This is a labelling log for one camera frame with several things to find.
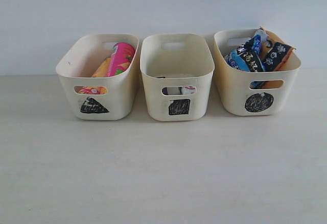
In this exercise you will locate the pink chips can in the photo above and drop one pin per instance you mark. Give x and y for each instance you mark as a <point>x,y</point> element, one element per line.
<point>120,59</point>

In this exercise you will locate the cream middle bin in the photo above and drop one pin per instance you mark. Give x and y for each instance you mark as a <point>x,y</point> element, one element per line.
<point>173,61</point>

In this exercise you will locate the yellow chips can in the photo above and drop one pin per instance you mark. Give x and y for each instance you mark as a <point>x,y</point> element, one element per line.
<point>99,73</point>

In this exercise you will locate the white blue milk carton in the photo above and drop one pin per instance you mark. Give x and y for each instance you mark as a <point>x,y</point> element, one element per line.
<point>187,90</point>

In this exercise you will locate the blue noodle bag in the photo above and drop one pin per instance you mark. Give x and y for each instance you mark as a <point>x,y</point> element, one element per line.
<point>246,57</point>

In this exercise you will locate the cream bin with triangle mark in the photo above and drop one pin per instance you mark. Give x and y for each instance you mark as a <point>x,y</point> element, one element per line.
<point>108,98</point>

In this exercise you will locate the cream bin with circle mark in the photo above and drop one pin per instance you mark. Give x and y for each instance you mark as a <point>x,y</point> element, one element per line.
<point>249,93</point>

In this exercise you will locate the purple small box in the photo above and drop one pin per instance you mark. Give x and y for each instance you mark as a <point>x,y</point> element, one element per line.
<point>165,91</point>

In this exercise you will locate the orange black noodle bag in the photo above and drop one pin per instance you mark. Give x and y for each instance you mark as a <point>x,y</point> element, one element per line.
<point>273,54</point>

